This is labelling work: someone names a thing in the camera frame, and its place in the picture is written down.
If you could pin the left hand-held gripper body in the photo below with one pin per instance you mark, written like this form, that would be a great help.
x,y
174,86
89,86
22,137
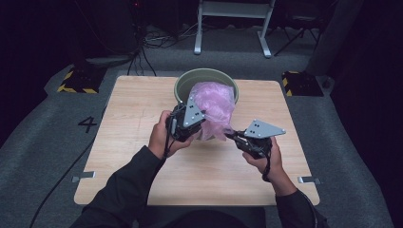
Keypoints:
x,y
190,117

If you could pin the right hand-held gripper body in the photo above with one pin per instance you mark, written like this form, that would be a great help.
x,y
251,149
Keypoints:
x,y
263,130

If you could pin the pink plastic bag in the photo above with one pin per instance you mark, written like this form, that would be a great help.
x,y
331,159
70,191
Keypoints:
x,y
215,101

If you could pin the grey-green round bin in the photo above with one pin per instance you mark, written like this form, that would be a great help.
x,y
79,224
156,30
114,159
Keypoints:
x,y
190,83

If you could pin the person's right hand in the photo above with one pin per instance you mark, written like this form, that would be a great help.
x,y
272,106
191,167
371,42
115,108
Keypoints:
x,y
274,164

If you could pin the person's left hand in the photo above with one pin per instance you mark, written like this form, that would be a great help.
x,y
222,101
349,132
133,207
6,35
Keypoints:
x,y
158,136

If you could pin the black yellow striped base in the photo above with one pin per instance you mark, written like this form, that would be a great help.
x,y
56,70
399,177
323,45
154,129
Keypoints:
x,y
302,84
82,80

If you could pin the person's dark lap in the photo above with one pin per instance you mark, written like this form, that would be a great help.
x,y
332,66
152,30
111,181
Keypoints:
x,y
206,220

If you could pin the black tripod stand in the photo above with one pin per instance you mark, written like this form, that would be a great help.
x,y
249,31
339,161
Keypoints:
x,y
301,28

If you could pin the dark equipment stand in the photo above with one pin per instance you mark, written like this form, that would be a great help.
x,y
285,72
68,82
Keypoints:
x,y
107,31

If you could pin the grey curtain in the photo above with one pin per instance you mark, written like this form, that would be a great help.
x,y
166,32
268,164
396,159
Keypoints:
x,y
335,34

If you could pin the grey metal table bracket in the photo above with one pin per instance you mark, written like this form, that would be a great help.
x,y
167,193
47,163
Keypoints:
x,y
84,175
309,180

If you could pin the white metal desk frame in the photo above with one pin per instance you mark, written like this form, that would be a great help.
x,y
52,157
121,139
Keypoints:
x,y
234,9

